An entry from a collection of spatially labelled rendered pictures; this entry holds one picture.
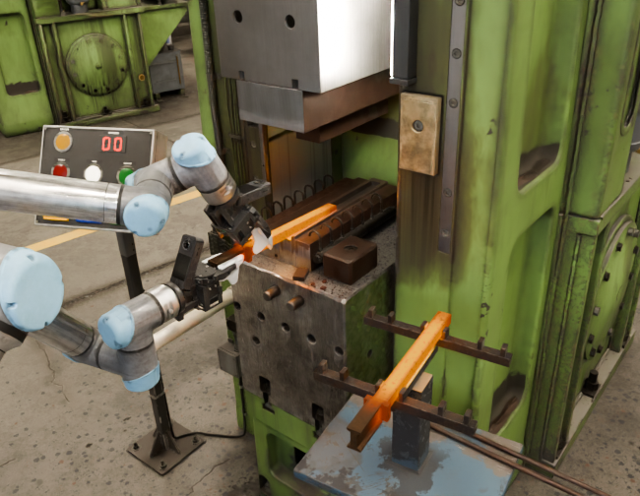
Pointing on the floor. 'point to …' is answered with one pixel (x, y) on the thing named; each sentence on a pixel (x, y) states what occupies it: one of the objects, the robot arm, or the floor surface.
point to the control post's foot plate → (163, 462)
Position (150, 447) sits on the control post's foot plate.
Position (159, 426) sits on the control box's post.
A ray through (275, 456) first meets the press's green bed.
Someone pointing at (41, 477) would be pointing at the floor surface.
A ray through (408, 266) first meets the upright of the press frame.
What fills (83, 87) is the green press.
